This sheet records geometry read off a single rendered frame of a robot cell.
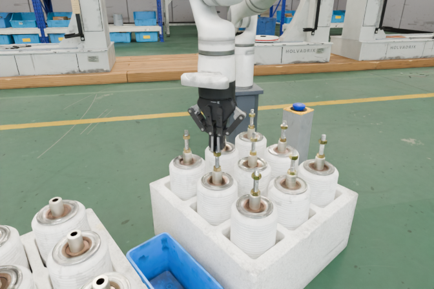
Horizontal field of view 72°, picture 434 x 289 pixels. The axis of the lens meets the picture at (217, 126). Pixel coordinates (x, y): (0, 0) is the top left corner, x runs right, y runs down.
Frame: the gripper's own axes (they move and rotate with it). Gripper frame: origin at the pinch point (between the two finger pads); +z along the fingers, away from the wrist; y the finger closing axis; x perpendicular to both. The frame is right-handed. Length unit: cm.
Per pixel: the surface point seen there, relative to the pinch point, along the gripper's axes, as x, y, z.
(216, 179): 1.1, -0.1, 8.7
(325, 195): -10.8, -24.0, 15.0
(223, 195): 3.6, -2.9, 10.8
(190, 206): 1.4, 6.4, 18.0
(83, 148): -39, 82, 35
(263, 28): -462, 95, 15
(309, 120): -38.8, -16.6, 7.2
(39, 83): -109, 193, 31
